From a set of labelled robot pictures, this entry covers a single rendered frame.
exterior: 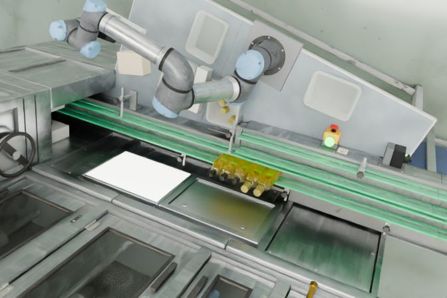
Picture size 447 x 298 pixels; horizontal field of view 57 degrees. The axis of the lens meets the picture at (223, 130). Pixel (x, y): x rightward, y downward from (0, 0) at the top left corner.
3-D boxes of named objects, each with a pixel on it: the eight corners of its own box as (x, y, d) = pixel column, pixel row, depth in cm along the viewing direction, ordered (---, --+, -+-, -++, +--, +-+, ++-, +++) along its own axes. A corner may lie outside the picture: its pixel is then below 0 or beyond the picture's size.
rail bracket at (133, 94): (136, 108, 237) (111, 119, 218) (138, 80, 231) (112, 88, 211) (143, 110, 236) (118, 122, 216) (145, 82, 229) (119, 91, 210)
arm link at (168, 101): (263, 81, 189) (175, 92, 148) (248, 106, 197) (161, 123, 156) (246, 65, 194) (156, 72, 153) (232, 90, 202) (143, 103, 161)
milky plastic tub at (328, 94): (318, 65, 191) (314, 68, 184) (366, 83, 185) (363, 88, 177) (305, 99, 199) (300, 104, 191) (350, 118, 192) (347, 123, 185)
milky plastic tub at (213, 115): (212, 116, 221) (205, 120, 214) (217, 76, 213) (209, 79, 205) (242, 124, 215) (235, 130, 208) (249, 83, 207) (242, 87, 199)
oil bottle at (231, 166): (238, 160, 208) (219, 177, 190) (239, 150, 206) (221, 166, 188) (248, 163, 206) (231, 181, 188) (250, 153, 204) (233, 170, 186)
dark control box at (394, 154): (383, 156, 190) (381, 163, 183) (388, 141, 187) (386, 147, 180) (402, 161, 187) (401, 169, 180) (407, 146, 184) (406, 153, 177)
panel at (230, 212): (124, 153, 225) (80, 179, 196) (125, 149, 224) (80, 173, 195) (281, 209, 195) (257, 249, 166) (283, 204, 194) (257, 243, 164)
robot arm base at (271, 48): (259, 33, 195) (251, 37, 187) (287, 49, 192) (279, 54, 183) (246, 61, 203) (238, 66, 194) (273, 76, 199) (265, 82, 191)
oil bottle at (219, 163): (227, 157, 210) (209, 174, 192) (229, 148, 208) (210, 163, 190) (237, 160, 208) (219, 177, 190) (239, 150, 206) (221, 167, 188)
